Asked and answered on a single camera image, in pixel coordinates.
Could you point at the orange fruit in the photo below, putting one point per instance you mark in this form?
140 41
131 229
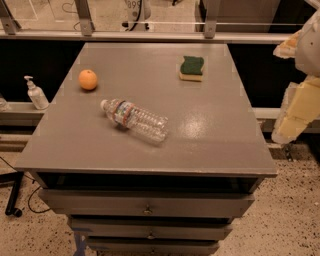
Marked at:
87 79

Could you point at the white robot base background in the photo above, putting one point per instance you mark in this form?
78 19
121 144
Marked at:
138 11

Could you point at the green and yellow sponge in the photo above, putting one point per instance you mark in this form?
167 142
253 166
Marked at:
192 68

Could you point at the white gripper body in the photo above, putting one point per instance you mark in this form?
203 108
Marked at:
308 50

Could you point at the bottom grey drawer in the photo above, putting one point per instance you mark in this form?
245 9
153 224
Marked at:
153 247

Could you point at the top grey drawer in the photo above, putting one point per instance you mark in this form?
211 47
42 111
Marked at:
149 204

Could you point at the black stand leg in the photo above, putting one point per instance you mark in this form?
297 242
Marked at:
14 180

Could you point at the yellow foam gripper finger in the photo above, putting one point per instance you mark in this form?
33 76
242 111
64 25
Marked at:
287 49
300 106

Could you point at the grey drawer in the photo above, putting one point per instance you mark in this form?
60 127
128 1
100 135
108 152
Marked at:
150 229
153 247
149 204

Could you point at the clear plastic water bottle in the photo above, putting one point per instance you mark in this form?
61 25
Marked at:
140 121

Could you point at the white pump dispenser bottle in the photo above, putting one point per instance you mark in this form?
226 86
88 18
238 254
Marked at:
36 94

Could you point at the middle grey drawer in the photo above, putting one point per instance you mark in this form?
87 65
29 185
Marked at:
150 229

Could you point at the metal railing frame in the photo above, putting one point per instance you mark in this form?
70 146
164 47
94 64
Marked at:
213 21

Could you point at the grey drawer cabinet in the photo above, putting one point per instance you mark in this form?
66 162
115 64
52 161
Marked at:
149 148

